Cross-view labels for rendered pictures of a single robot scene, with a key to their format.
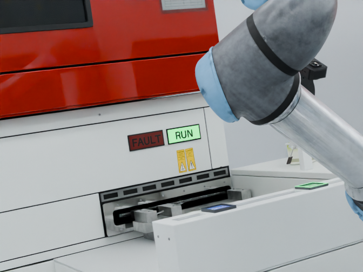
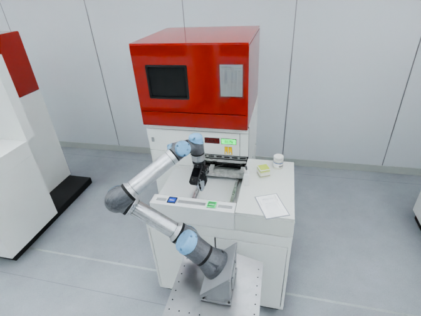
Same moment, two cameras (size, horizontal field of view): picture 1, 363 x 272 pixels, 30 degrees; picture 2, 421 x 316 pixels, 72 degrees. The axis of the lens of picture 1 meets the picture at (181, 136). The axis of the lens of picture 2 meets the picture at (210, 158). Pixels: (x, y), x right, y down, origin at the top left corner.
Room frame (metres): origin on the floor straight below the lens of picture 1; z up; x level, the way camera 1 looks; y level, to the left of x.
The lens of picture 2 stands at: (0.58, -1.26, 2.15)
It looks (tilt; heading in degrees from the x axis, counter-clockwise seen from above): 31 degrees down; 44
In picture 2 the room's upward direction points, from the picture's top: 3 degrees counter-clockwise
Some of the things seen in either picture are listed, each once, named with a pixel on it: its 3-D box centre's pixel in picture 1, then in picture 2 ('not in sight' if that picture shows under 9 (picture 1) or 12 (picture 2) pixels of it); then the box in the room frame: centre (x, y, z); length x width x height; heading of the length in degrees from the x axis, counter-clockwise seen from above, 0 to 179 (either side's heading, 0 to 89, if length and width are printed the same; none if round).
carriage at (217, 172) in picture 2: (194, 214); (221, 172); (1.98, -0.01, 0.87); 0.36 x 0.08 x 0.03; 119
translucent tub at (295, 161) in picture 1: (302, 151); (263, 170); (2.03, -0.36, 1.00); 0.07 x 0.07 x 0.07; 56
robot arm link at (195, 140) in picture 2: not in sight; (195, 144); (1.51, -0.26, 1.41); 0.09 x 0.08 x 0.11; 151
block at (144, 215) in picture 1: (145, 215); not in sight; (1.91, 0.13, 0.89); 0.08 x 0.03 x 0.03; 29
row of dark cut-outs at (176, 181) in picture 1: (167, 183); (218, 156); (2.04, 0.06, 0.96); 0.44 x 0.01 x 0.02; 119
